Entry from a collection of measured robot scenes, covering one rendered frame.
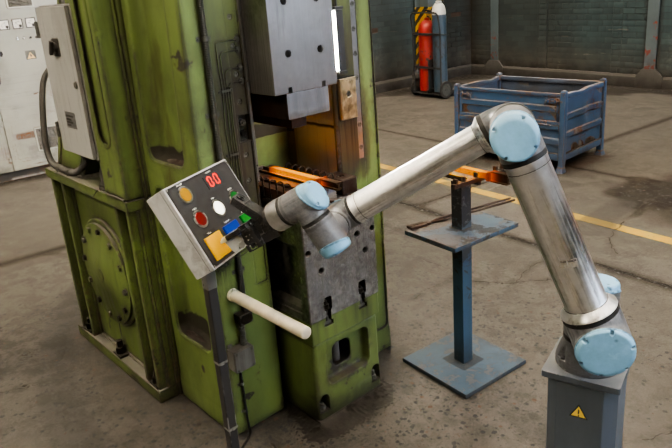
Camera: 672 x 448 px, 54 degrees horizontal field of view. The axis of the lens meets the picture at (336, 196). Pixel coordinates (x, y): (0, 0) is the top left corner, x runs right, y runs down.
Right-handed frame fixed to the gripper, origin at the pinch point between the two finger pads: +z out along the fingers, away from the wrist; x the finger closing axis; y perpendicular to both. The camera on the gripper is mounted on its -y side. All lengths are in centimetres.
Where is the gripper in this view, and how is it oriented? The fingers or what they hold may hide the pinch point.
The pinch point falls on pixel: (222, 239)
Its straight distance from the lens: 199.4
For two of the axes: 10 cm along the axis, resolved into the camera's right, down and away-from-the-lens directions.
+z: -7.6, 4.2, 4.9
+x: 3.9, -3.1, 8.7
